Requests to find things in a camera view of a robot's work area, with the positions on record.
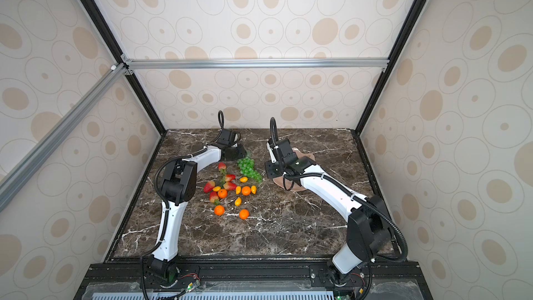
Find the strawberry upper red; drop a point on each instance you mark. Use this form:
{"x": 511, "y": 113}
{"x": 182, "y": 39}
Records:
{"x": 229, "y": 177}

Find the pink scalloped fruit bowl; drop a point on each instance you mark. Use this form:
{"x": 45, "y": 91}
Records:
{"x": 291, "y": 185}

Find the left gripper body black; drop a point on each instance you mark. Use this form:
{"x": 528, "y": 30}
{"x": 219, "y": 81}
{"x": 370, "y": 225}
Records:
{"x": 235, "y": 154}

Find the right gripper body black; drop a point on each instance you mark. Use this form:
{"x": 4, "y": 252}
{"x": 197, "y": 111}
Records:
{"x": 273, "y": 169}

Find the orange mandarin front left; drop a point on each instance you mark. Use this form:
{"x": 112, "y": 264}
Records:
{"x": 219, "y": 210}

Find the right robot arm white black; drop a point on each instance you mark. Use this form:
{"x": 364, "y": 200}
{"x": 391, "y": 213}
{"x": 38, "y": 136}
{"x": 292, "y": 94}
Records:
{"x": 371, "y": 233}

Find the strawberry middle red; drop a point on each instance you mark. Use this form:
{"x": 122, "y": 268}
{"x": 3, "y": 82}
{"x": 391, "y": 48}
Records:
{"x": 229, "y": 186}

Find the orange mandarin middle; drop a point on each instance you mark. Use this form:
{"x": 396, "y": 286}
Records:
{"x": 246, "y": 191}

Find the strawberry far with leaves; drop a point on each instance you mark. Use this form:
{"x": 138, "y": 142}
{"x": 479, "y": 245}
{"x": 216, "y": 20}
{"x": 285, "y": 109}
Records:
{"x": 222, "y": 168}

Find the black frame post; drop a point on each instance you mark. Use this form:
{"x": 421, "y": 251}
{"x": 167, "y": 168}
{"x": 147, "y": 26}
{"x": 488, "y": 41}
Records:
{"x": 405, "y": 32}
{"x": 106, "y": 34}

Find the orange mandarin near strawberries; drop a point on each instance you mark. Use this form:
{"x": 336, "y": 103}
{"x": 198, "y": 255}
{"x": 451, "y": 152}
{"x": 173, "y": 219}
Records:
{"x": 222, "y": 193}

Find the black frame post right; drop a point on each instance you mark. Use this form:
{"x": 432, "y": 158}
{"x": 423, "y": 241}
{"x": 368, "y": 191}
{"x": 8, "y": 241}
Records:
{"x": 405, "y": 32}

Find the black frame post left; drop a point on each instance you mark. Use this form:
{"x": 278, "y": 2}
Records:
{"x": 106, "y": 34}

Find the strawberry lower red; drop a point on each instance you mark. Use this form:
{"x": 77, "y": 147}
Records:
{"x": 214, "y": 198}

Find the strawberry left red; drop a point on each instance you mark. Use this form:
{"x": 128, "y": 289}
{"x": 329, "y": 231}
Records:
{"x": 209, "y": 186}

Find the orange mandarin front right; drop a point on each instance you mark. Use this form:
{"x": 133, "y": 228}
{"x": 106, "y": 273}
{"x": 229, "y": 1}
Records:
{"x": 244, "y": 214}

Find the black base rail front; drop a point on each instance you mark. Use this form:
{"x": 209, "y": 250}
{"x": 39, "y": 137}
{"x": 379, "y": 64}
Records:
{"x": 260, "y": 277}

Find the horizontal aluminium rail back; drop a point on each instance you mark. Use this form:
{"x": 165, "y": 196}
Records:
{"x": 264, "y": 63}

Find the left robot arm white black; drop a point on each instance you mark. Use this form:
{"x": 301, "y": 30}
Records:
{"x": 175, "y": 183}

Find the strawberry red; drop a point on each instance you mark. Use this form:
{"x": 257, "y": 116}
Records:
{"x": 209, "y": 186}
{"x": 229, "y": 177}
{"x": 214, "y": 198}
{"x": 229, "y": 186}

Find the diagonal aluminium rail left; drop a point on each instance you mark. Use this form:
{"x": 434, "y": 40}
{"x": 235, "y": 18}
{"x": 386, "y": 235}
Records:
{"x": 32, "y": 162}

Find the green grape bunch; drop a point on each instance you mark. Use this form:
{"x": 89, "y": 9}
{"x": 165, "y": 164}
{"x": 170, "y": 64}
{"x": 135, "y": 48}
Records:
{"x": 247, "y": 168}

